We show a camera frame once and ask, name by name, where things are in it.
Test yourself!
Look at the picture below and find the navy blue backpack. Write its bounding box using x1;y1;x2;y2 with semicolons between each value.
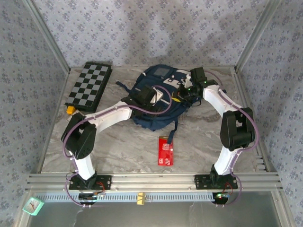
116;65;202;144

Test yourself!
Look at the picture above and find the red printed packet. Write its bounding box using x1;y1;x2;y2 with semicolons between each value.
158;135;175;166

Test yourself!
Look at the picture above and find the black grey chessboard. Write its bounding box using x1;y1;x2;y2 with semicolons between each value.
65;61;113;113

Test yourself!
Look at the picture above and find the yellow clamp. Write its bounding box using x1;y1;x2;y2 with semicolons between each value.
136;192;146;206

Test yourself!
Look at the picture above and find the right controller circuit board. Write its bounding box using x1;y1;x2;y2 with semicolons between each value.
212;192;232;204

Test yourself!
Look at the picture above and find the controller circuit board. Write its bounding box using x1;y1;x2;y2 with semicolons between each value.
78;192;106;202
212;192;232;204

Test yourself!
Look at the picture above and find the left controller circuit board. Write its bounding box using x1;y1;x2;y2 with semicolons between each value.
78;192;106;202

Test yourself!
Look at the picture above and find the teal alarm clock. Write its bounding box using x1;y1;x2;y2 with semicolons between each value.
22;196;45;216

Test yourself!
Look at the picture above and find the aluminium frame post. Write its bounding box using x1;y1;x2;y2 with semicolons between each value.
23;0;71;73
234;0;282;73

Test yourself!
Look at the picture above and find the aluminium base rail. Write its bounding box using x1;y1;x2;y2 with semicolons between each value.
26;172;284;192

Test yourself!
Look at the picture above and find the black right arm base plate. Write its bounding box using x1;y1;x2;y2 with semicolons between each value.
194;174;238;191

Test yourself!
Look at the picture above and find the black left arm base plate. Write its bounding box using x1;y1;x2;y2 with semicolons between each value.
68;174;112;191

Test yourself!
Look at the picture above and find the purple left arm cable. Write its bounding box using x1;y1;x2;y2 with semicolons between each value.
62;84;173;209

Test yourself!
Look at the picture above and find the grey slotted cable duct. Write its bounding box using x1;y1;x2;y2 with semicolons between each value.
35;192;237;203

